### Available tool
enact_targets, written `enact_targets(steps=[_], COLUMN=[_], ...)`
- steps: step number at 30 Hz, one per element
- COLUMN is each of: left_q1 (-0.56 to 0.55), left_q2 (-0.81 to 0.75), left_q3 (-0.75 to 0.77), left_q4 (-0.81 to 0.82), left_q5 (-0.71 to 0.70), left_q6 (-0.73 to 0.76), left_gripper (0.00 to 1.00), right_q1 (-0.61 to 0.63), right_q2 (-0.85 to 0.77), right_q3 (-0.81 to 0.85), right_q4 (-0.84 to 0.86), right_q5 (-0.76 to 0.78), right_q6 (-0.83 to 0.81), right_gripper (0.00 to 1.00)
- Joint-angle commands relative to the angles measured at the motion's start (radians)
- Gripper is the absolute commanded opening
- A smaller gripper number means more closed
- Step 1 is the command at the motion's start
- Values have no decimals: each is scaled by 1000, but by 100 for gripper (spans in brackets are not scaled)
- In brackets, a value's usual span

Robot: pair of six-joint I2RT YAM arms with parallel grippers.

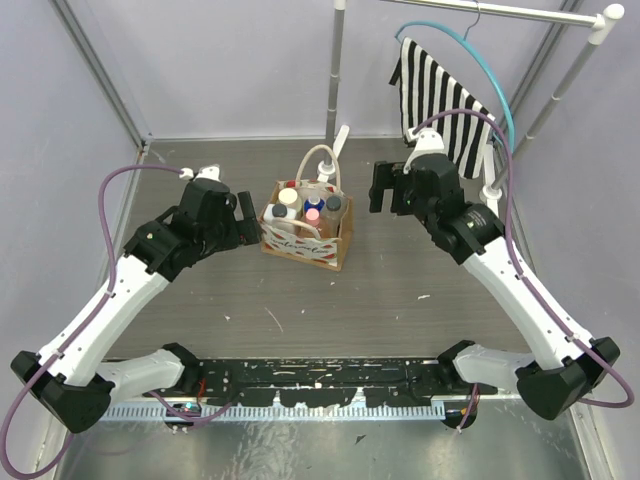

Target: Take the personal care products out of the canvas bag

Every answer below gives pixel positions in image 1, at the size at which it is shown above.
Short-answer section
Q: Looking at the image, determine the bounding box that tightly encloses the pink cap lotion bottle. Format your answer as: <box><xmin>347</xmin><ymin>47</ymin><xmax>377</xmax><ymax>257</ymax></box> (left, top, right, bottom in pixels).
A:
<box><xmin>298</xmin><ymin>209</ymin><xmax>331</xmax><ymax>239</ymax></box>

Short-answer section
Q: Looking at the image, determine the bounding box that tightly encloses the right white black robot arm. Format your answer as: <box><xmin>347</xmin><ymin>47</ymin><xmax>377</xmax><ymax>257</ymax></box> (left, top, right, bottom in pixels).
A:
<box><xmin>369</xmin><ymin>129</ymin><xmax>620</xmax><ymax>420</ymax></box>

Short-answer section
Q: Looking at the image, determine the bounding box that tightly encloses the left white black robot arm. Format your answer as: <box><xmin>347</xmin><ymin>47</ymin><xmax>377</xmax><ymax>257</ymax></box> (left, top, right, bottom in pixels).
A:
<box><xmin>11</xmin><ymin>166</ymin><xmax>261</xmax><ymax>434</ymax></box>

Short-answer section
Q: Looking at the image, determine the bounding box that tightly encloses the white bottle grey cap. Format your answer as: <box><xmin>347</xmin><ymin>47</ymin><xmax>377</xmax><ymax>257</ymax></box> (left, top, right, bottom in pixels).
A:
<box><xmin>263</xmin><ymin>203</ymin><xmax>299</xmax><ymax>235</ymax></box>

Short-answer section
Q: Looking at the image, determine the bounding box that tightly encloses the cream cap bottle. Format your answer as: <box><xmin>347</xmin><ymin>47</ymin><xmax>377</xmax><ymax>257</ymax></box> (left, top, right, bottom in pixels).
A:
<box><xmin>278</xmin><ymin>187</ymin><xmax>302</xmax><ymax>212</ymax></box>

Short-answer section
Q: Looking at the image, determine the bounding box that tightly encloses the clear bottle grey cap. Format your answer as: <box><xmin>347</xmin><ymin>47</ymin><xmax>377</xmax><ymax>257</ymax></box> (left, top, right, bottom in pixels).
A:
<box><xmin>322</xmin><ymin>195</ymin><xmax>346</xmax><ymax>237</ymax></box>

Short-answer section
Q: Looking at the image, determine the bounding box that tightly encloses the blue cap orange bottle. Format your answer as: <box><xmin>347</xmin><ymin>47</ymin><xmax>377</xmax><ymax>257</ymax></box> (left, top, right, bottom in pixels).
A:
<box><xmin>304</xmin><ymin>195</ymin><xmax>325</xmax><ymax>212</ymax></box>

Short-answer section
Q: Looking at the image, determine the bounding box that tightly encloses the black white striped cloth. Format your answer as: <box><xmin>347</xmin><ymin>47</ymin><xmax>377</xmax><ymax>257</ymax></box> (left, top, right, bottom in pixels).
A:
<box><xmin>390</xmin><ymin>37</ymin><xmax>493</xmax><ymax>179</ymax></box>

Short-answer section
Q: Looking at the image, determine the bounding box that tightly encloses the blue clothes hanger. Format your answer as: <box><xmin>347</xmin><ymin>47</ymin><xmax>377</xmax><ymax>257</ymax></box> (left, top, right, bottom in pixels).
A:
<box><xmin>394</xmin><ymin>19</ymin><xmax>516</xmax><ymax>147</ymax></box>

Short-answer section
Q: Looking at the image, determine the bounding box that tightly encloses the metal clothes rack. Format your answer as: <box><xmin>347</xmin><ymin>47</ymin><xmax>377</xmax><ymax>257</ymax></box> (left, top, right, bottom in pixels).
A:
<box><xmin>317</xmin><ymin>1</ymin><xmax>625</xmax><ymax>182</ymax></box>

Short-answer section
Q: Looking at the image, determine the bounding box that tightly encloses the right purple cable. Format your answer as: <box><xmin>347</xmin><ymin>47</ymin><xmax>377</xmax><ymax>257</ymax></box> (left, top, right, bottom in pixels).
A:
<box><xmin>409</xmin><ymin>109</ymin><xmax>635</xmax><ymax>436</ymax></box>

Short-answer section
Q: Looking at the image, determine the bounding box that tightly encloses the purple cable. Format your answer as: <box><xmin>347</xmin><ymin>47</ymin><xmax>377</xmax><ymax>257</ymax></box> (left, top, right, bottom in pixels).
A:
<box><xmin>409</xmin><ymin>109</ymin><xmax>635</xmax><ymax>436</ymax></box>
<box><xmin>0</xmin><ymin>165</ymin><xmax>196</xmax><ymax>476</ymax></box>

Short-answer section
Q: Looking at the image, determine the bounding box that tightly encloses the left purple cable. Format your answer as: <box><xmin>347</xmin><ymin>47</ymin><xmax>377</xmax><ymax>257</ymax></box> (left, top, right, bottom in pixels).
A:
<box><xmin>0</xmin><ymin>165</ymin><xmax>196</xmax><ymax>476</ymax></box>

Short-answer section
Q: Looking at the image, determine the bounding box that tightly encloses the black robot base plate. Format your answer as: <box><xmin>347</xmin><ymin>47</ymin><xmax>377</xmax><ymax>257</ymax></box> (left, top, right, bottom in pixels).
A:
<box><xmin>159</xmin><ymin>358</ymin><xmax>472</xmax><ymax>408</ymax></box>

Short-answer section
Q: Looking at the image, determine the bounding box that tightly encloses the slotted cable duct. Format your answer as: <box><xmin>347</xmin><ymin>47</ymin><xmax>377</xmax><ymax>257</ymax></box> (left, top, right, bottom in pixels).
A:
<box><xmin>101</xmin><ymin>401</ymin><xmax>446</xmax><ymax>423</ymax></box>

